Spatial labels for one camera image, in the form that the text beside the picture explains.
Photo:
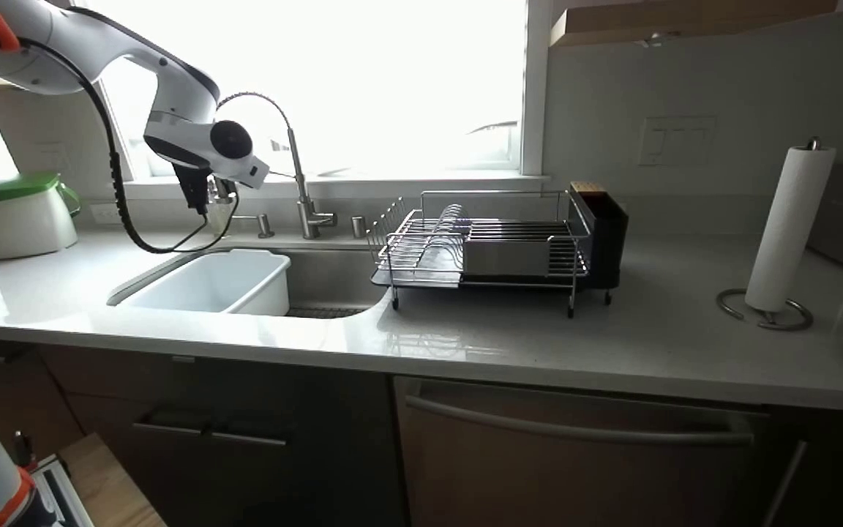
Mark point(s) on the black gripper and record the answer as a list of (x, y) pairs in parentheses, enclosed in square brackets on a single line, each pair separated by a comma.
[(190, 177)]

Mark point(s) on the chrome spring pull-down faucet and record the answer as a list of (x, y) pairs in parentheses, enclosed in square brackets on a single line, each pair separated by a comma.
[(303, 195)]

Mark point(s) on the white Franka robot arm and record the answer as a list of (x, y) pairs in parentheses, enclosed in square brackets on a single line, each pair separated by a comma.
[(100, 47)]

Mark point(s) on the short chrome deck fixture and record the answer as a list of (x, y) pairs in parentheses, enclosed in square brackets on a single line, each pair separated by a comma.
[(357, 226), (264, 226)]

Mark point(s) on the white plastic wash basin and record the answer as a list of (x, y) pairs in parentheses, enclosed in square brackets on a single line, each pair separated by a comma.
[(198, 281)]

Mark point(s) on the stainless steel undermount sink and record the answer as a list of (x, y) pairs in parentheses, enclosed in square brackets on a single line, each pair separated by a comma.
[(329, 280)]

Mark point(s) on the white container green lid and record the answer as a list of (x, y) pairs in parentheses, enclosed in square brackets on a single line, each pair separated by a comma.
[(15, 221)]

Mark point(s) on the dark wood base cabinet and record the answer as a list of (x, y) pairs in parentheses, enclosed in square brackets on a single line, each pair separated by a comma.
[(248, 470)]

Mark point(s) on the black utensil holder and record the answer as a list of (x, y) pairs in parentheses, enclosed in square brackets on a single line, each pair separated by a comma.
[(609, 237)]

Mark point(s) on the black dishwasher front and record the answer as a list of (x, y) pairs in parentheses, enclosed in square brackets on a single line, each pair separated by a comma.
[(577, 470)]

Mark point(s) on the metal paper towel holder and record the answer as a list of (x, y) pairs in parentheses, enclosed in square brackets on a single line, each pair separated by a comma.
[(767, 315)]

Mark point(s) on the white paper towel roll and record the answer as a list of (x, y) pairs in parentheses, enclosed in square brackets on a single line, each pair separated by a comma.
[(789, 223)]

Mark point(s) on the white wall outlet plate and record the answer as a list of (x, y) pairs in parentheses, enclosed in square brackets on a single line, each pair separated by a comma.
[(681, 141)]

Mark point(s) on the wooden wall shelf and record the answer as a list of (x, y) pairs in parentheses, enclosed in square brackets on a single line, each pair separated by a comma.
[(685, 19)]

